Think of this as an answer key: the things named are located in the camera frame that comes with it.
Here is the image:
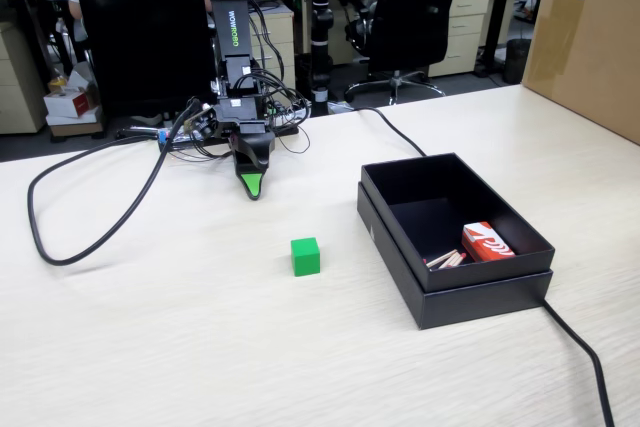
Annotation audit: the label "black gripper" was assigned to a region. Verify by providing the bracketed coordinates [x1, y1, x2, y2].
[214, 95, 277, 201]

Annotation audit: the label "green wooden cube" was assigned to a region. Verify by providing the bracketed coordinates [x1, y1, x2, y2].
[290, 236, 321, 278]

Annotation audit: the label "beige drawer cabinet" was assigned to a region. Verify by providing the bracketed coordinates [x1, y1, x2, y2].
[248, 1, 297, 94]
[427, 0, 493, 80]
[0, 20, 49, 136]

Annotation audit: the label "black pole white rings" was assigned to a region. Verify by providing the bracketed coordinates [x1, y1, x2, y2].
[308, 0, 336, 119]

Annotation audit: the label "flat brown carton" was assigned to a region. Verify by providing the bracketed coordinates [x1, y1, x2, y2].
[46, 106, 107, 139]

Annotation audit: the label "black cardboard box tray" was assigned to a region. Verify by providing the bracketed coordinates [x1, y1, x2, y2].
[360, 151, 557, 294]

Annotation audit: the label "white red small carton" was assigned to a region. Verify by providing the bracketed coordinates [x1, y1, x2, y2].
[43, 61, 102, 121]

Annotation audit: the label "wooden match red head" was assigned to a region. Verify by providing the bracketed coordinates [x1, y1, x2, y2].
[430, 251, 462, 269]
[438, 252, 469, 271]
[424, 248, 458, 266]

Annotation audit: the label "black mesh office chair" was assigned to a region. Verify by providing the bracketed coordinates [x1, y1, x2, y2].
[336, 0, 467, 106]

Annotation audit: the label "orange white matchbox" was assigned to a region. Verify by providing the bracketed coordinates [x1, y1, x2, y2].
[460, 221, 517, 263]

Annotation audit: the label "black mesh trash bin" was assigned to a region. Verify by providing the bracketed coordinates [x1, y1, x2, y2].
[504, 37, 533, 85]

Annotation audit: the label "large brown cardboard box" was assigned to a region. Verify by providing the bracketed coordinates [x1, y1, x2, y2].
[520, 0, 640, 146]

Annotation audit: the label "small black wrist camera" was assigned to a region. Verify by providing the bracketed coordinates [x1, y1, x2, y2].
[186, 103, 219, 139]

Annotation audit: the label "thick black looped cable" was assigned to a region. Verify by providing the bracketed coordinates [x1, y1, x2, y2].
[26, 98, 204, 267]

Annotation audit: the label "thick black long cable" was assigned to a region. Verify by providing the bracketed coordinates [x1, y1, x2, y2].
[348, 106, 617, 427]

